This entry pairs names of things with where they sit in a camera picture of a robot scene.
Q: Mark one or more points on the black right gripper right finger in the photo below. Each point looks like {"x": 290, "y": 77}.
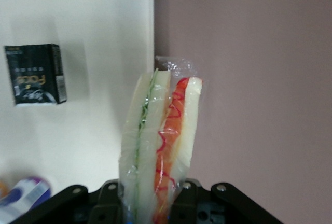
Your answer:
{"x": 223, "y": 208}

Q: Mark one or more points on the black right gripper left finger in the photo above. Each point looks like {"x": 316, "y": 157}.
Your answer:
{"x": 77, "y": 208}

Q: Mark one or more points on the triangle sandwich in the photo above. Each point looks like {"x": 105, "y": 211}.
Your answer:
{"x": 145, "y": 143}

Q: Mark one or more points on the blue lid yogurt cup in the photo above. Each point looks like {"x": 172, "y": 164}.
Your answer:
{"x": 23, "y": 198}

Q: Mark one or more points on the small black snack box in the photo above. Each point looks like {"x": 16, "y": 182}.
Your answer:
{"x": 35, "y": 75}

